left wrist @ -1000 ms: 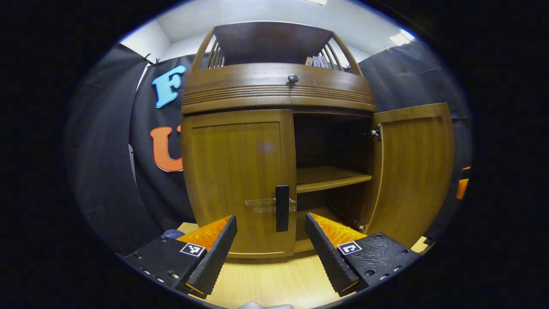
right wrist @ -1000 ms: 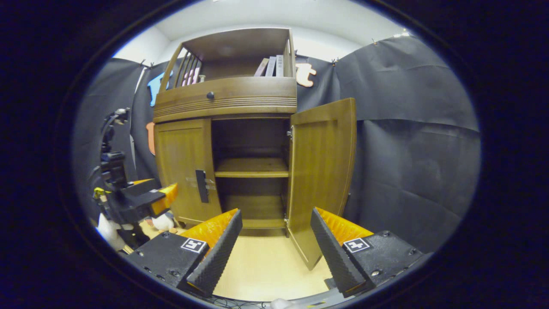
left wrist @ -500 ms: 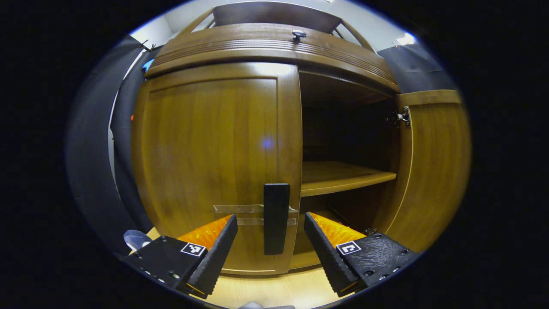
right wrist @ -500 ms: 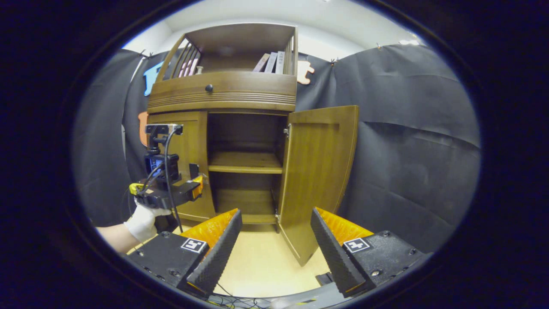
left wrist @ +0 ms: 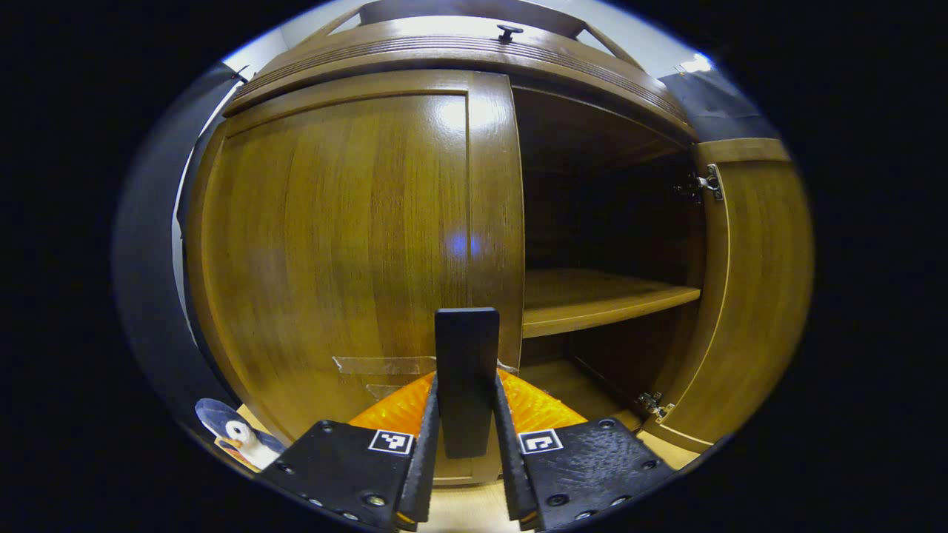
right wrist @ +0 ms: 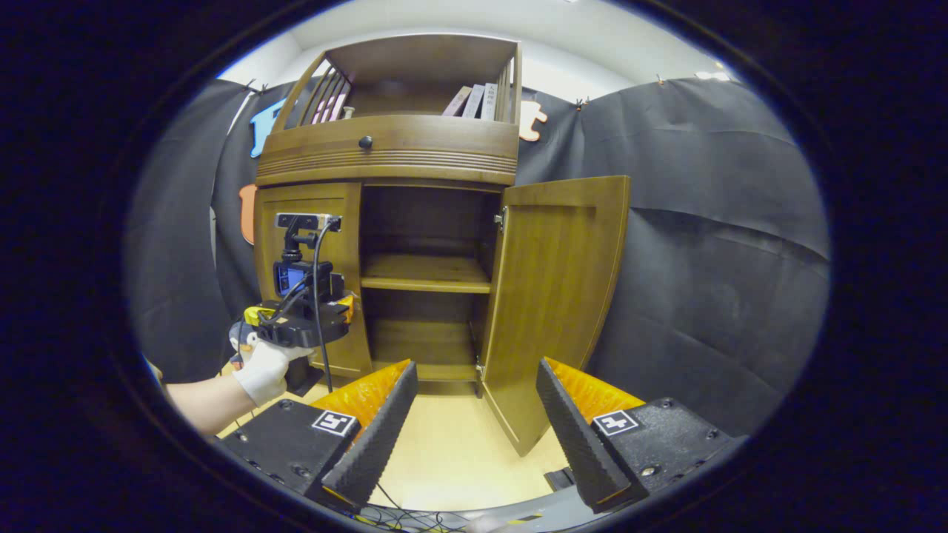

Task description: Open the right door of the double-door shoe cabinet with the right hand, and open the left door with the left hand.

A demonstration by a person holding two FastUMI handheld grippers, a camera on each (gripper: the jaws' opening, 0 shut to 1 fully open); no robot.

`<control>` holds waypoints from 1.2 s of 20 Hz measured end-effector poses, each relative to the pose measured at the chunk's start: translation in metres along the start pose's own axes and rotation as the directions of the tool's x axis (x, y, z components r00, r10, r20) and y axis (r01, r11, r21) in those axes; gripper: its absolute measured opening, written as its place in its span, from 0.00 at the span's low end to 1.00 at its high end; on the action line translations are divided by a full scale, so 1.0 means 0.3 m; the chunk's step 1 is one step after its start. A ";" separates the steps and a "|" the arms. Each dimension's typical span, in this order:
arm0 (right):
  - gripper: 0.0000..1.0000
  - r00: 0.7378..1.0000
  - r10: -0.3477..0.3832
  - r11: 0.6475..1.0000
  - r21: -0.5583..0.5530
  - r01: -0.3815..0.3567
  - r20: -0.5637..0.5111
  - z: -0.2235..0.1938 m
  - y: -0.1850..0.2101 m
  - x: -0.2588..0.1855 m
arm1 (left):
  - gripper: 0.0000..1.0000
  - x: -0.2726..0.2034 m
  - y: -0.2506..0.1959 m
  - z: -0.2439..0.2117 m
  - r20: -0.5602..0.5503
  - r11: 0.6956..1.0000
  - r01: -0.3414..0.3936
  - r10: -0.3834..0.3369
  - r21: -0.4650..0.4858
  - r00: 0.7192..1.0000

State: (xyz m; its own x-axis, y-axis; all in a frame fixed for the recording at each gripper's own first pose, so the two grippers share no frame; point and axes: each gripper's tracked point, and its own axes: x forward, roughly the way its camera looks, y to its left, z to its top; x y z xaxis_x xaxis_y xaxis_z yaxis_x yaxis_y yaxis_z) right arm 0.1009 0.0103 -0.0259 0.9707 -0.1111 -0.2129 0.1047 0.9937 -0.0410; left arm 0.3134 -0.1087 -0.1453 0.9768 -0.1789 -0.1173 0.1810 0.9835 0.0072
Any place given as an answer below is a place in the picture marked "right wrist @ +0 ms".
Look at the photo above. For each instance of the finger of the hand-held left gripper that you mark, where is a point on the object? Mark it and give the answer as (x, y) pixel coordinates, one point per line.
(345, 307)

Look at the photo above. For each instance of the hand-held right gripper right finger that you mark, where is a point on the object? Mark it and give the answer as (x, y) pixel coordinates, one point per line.
(574, 437)

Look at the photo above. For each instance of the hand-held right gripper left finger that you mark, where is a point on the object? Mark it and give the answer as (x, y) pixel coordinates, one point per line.
(378, 433)

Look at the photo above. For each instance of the wooden double-door shoe cabinet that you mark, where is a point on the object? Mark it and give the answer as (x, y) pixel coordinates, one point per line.
(429, 59)

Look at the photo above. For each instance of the wooden inner cabinet shelf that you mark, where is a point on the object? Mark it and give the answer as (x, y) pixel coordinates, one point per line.
(426, 274)

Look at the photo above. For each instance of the black backdrop cloth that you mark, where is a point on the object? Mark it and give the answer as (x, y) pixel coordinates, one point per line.
(711, 244)

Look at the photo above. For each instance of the small ceiling light panel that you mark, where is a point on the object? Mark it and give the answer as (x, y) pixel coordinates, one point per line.
(712, 75)

